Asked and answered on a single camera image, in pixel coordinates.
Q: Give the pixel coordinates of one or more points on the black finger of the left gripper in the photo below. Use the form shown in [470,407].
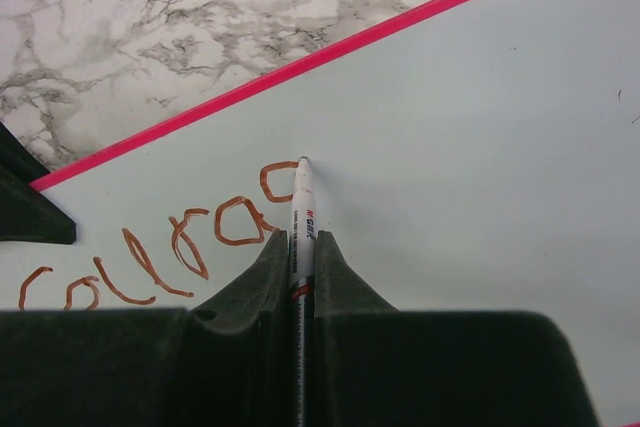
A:
[26,214]

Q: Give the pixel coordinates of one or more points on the whiteboard marker white barrel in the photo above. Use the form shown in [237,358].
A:
[301,286]

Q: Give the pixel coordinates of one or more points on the whiteboard with pink frame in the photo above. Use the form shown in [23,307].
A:
[470,154]

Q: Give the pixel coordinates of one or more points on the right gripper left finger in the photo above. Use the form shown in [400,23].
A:
[222,363]

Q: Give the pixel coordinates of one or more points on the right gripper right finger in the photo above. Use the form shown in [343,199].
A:
[375,365]

